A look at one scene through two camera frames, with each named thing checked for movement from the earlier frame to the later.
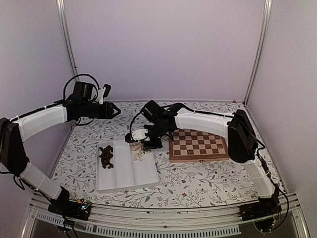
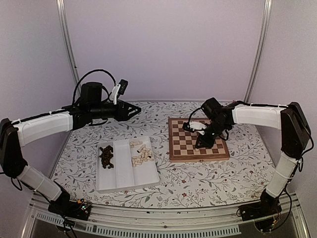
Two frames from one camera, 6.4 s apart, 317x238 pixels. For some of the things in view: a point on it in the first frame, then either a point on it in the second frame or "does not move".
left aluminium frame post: x=67 y=34 does not move
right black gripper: x=157 y=145 to x=207 y=143
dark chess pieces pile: x=105 y=156 does not move
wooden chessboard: x=192 y=145 does not move
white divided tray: x=127 y=172 does not move
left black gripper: x=108 y=111 to x=122 y=112
